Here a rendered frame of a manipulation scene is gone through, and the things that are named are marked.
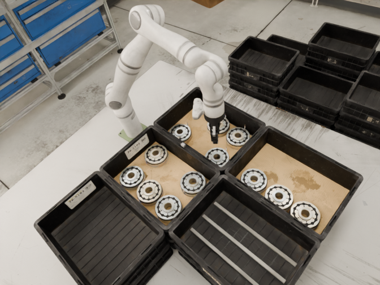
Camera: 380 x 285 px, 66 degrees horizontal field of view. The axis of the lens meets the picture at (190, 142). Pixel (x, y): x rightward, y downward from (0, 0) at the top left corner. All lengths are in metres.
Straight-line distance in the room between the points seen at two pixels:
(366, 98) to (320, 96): 0.28
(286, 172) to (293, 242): 0.28
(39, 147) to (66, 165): 1.23
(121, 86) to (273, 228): 0.81
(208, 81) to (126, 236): 0.65
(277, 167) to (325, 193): 0.20
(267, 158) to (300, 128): 0.36
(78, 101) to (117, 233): 2.04
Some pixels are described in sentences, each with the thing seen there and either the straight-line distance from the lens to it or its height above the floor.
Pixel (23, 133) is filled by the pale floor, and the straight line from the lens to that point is 3.05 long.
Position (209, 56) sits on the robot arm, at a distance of 0.94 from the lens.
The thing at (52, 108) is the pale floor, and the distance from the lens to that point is 3.12.
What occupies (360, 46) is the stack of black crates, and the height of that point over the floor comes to 0.49.
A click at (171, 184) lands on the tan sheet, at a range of 1.22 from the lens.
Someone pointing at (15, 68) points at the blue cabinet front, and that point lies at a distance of 2.89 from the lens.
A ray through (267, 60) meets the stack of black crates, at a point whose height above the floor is 0.49.
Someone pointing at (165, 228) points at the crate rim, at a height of 0.93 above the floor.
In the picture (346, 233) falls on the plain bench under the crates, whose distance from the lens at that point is 1.34.
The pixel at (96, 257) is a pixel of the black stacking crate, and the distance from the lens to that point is 1.19.
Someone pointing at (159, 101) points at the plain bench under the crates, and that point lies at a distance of 1.72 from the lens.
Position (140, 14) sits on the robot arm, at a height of 1.40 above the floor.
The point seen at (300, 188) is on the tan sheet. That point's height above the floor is 0.83.
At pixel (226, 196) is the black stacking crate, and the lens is 1.18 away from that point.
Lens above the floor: 1.88
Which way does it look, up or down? 52 degrees down
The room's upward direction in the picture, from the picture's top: 11 degrees counter-clockwise
